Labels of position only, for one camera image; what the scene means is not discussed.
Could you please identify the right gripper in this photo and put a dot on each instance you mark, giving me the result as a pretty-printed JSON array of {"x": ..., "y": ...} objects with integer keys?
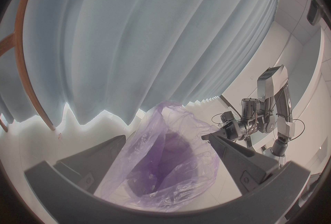
[{"x": 231, "y": 131}]

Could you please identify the white trash bin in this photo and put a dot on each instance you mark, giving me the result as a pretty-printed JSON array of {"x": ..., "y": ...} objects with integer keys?
[{"x": 168, "y": 161}]

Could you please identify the pale blue curtain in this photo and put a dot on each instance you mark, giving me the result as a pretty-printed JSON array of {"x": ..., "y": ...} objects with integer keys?
[{"x": 129, "y": 37}]

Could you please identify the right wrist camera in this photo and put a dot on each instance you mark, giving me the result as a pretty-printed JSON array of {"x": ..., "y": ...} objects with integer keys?
[{"x": 227, "y": 117}]

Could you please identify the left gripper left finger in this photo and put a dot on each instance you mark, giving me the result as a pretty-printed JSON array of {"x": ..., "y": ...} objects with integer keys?
[{"x": 95, "y": 158}]

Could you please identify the white cushioned wooden chair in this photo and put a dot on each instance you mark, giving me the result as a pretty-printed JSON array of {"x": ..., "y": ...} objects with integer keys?
[{"x": 18, "y": 26}]

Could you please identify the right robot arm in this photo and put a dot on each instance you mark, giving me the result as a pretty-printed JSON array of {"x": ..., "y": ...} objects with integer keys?
[{"x": 271, "y": 83}]

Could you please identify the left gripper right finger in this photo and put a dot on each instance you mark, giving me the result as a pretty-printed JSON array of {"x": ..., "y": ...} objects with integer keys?
[{"x": 238, "y": 161}]

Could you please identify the purple plastic bag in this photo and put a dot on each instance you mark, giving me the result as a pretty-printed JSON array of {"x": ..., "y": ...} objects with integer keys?
[{"x": 155, "y": 155}]

